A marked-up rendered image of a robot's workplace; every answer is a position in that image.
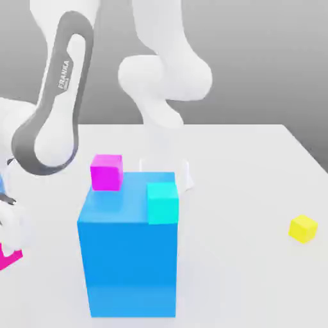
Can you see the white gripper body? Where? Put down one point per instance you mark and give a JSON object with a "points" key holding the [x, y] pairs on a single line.
{"points": [[11, 220]]}

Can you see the small pink cube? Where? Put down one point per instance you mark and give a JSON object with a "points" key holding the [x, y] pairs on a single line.
{"points": [[12, 260]]}

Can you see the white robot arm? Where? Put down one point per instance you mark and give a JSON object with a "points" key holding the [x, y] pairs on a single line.
{"points": [[64, 77]]}

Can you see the small magenta cube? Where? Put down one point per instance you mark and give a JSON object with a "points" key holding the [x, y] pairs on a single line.
{"points": [[105, 176]]}

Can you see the small cyan cube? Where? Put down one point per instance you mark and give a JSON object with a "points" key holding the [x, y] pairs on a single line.
{"points": [[162, 207]]}

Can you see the small yellow cube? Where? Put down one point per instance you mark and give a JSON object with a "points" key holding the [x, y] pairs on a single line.
{"points": [[302, 228]]}

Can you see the large blue box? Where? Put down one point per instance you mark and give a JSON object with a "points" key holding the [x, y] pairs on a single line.
{"points": [[130, 261]]}

